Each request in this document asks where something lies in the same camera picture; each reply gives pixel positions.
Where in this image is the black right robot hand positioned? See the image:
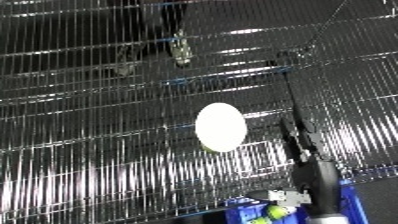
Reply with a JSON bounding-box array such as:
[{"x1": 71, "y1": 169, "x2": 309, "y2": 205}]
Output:
[{"x1": 243, "y1": 116, "x2": 345, "y2": 217}]

